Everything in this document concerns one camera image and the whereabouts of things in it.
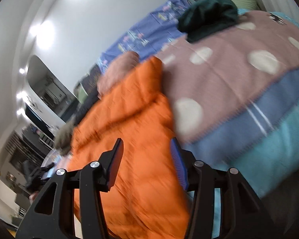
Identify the blue tree-print sheet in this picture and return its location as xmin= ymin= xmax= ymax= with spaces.
xmin=97 ymin=0 xmax=198 ymax=74

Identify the pink folded puffer jacket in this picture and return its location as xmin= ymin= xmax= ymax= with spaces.
xmin=97 ymin=51 xmax=139 ymax=99

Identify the dark tree-print quilt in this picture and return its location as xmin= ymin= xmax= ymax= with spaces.
xmin=73 ymin=64 xmax=101 ymax=98

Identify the black folded puffer jacket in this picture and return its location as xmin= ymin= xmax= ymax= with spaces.
xmin=73 ymin=87 xmax=100 ymax=126

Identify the dark green folded garment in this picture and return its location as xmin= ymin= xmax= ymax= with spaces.
xmin=177 ymin=0 xmax=239 ymax=43

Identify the white ladder shelf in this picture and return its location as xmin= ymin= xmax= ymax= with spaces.
xmin=39 ymin=133 xmax=54 ymax=150

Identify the orange puffer jacket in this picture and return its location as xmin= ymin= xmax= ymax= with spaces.
xmin=67 ymin=57 xmax=190 ymax=238

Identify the olive fleece folded garment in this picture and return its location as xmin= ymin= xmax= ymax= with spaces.
xmin=54 ymin=120 xmax=74 ymax=157

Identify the left hand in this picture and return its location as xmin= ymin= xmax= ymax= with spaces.
xmin=29 ymin=191 xmax=39 ymax=204

